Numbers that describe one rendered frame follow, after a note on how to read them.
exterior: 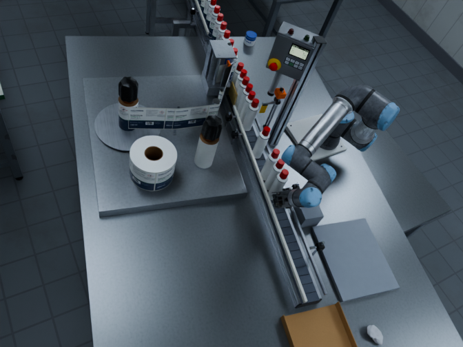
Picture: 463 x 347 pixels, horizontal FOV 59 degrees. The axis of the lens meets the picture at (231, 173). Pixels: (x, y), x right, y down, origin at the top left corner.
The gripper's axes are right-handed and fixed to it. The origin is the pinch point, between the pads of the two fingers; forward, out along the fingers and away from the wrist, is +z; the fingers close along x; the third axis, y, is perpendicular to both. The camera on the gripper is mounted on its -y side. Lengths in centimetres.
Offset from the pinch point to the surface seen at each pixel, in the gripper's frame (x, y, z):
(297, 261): 27.8, -0.3, -10.0
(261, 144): -26.6, 1.8, 7.8
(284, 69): -56, -5, -12
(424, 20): -169, -293, 184
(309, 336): 55, 4, -21
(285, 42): -65, -2, -22
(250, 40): -99, -25, 65
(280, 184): -6.5, 1.4, -6.8
